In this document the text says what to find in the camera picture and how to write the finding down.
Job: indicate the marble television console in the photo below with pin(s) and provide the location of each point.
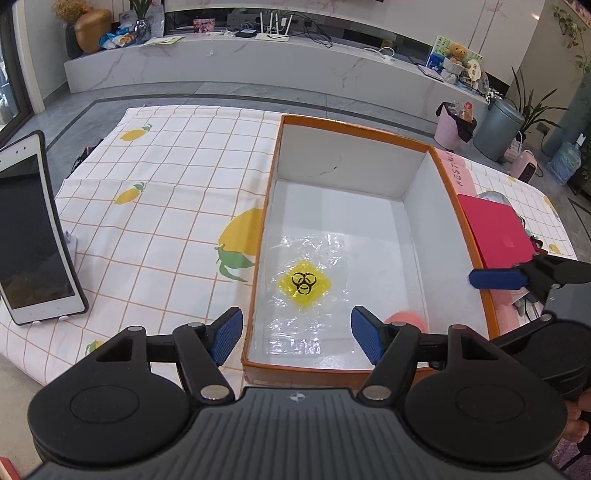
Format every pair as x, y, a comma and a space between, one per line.
231, 64

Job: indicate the pink waste bin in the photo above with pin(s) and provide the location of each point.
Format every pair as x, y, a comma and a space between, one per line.
445, 131

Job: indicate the red gift box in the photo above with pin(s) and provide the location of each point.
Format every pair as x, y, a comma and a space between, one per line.
494, 235

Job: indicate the green paper sheet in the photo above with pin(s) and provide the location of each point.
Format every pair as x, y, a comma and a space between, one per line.
161, 40

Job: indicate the white router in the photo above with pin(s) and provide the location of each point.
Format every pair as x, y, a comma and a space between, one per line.
274, 34

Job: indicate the round paper fan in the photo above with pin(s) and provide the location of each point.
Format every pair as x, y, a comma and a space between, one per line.
473, 71

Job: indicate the grey trash can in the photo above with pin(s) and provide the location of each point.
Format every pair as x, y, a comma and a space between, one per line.
498, 129

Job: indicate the potted long-leaf plant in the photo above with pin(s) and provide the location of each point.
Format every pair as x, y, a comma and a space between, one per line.
535, 115

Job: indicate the blue water bottle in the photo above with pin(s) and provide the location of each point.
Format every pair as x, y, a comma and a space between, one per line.
565, 164

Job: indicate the snack packets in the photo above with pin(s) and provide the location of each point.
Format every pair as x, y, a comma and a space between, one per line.
117, 39

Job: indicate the pink small heater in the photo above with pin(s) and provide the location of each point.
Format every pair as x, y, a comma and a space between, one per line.
526, 166

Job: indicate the green picture card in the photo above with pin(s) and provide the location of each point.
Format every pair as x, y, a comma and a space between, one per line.
438, 48

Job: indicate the hanging vine plant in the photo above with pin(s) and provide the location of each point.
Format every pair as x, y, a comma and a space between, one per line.
572, 23

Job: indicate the orange cardboard box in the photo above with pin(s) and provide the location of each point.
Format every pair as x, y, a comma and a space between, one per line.
351, 157

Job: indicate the gold vase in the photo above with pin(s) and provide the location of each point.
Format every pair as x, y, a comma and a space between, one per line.
92, 32

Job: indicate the grey cloth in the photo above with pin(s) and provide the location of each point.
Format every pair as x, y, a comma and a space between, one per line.
496, 196

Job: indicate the person's right hand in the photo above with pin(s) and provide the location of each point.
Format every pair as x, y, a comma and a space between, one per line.
579, 422

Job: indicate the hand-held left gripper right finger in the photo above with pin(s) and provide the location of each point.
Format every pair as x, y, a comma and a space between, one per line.
367, 337

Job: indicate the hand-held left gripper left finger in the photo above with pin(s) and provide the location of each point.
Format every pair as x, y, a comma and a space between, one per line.
226, 339

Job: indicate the white wrapped bouquet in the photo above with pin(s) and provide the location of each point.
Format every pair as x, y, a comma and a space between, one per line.
452, 71

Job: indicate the dried flowers in dark vase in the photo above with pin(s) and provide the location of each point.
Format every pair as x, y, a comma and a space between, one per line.
71, 27

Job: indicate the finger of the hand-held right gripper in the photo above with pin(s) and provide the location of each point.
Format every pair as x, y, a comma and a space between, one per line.
524, 328
496, 279

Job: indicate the lemon printed tablecloth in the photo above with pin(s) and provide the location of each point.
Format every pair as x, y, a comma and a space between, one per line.
161, 184

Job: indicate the white tablet in black case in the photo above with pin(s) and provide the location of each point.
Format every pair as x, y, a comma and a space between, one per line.
27, 230

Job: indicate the black notebook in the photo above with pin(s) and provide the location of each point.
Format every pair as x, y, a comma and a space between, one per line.
431, 71

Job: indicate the brown teddy bear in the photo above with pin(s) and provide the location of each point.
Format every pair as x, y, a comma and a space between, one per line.
456, 53

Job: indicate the clear bag with yellow mark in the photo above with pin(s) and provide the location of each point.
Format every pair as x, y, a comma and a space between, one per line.
304, 284

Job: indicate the pink ball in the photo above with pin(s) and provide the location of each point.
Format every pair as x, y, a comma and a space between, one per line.
406, 318

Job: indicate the glass vase with plant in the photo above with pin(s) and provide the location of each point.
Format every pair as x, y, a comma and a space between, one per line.
142, 25

